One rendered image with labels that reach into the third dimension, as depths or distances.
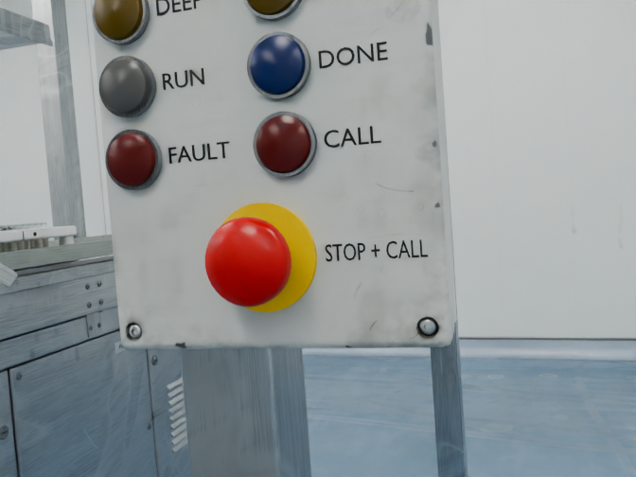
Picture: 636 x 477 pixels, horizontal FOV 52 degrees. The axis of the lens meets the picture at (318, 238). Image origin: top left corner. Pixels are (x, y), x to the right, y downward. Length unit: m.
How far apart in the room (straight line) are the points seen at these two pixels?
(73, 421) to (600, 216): 2.89
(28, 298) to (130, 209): 0.93
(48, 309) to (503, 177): 2.83
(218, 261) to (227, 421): 0.14
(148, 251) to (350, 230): 0.11
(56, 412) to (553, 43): 3.07
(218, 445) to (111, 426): 1.15
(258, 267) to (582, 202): 3.44
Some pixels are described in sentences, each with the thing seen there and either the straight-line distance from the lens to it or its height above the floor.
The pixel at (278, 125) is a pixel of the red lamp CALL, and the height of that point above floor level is 0.95.
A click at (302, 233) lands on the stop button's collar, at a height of 0.90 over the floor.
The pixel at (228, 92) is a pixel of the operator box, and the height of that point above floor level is 0.97.
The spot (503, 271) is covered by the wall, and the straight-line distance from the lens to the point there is 3.73.
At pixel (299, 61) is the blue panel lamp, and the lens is 0.30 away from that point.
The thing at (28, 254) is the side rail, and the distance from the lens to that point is 1.26.
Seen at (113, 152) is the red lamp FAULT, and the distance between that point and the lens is 0.34.
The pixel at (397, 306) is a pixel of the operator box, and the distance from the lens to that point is 0.30.
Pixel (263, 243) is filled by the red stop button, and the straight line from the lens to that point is 0.28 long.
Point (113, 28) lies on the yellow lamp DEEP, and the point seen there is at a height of 1.00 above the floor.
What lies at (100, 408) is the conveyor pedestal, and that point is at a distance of 1.53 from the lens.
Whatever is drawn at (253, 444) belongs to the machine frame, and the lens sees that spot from 0.41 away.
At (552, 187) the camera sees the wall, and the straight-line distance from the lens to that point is 3.69.
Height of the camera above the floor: 0.91
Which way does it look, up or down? 3 degrees down
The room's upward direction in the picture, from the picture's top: 4 degrees counter-clockwise
